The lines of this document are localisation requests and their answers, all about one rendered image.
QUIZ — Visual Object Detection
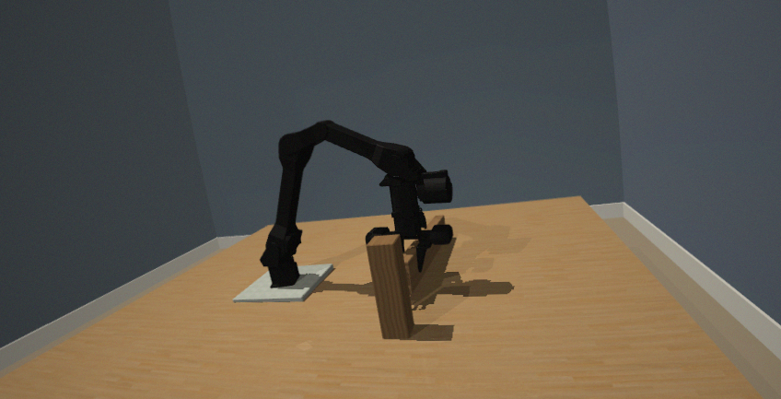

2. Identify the brown wooden post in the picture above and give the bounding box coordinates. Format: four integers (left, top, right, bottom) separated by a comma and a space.
366, 234, 414, 338

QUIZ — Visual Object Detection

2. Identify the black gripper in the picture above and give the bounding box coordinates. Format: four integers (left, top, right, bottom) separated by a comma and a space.
366, 204, 454, 273

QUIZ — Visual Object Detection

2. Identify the brown wooden rail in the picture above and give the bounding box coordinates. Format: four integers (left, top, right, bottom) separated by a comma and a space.
403, 216, 445, 295

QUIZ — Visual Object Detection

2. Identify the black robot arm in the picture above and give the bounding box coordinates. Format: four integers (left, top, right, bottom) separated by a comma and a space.
260, 120, 453, 288

